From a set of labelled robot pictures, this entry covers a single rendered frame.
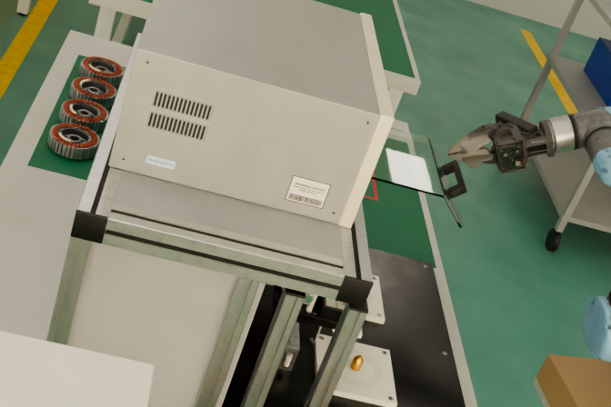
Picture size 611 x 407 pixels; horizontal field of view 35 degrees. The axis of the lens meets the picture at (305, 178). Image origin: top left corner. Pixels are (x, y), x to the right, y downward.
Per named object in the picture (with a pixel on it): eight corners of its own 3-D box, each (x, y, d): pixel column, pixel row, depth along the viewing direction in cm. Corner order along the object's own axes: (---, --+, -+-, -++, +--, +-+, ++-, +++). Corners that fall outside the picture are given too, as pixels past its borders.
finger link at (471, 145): (449, 152, 202) (494, 143, 201) (445, 138, 207) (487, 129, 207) (451, 164, 204) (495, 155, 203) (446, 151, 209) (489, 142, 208)
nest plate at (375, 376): (387, 354, 189) (389, 350, 188) (395, 409, 176) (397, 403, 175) (313, 337, 186) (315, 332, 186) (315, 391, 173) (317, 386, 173)
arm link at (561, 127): (563, 108, 206) (566, 141, 210) (542, 113, 206) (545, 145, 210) (573, 124, 200) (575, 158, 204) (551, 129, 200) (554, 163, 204)
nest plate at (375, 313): (376, 281, 210) (378, 275, 209) (383, 324, 197) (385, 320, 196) (310, 263, 207) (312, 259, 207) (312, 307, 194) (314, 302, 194)
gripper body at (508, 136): (495, 143, 200) (554, 132, 199) (486, 124, 207) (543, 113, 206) (498, 175, 204) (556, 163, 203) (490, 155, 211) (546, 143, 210)
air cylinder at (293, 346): (291, 344, 182) (299, 322, 180) (291, 372, 176) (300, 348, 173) (265, 338, 181) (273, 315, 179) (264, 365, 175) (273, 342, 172)
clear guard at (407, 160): (444, 168, 211) (454, 144, 209) (461, 228, 191) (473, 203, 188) (299, 129, 206) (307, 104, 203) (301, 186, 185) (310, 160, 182)
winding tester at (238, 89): (336, 109, 193) (371, 14, 184) (350, 229, 155) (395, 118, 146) (143, 55, 187) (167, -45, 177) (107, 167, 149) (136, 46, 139)
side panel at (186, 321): (205, 424, 161) (260, 270, 146) (205, 437, 159) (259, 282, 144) (35, 388, 157) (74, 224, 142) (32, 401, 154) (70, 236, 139)
